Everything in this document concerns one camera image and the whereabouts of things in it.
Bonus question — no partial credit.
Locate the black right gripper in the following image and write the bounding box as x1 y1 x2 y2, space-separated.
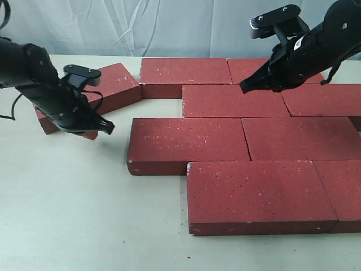
239 53 308 94

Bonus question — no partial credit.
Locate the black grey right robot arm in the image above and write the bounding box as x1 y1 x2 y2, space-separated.
239 1 360 93

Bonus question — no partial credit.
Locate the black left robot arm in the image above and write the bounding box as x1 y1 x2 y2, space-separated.
1 37 115 136

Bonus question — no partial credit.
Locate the angled red brick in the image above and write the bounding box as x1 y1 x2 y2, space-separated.
182 85 290 118

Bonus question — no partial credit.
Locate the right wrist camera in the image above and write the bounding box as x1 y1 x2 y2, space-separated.
249 4 310 45

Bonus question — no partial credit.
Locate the white backdrop cloth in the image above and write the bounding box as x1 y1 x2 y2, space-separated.
0 0 361 62

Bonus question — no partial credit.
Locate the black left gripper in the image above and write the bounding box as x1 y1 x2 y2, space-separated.
46 95 116 136

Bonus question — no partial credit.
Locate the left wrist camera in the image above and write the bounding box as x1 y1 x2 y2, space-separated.
63 64 102 88

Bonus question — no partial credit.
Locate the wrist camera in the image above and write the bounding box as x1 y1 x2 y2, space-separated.
249 4 310 45
63 64 102 88

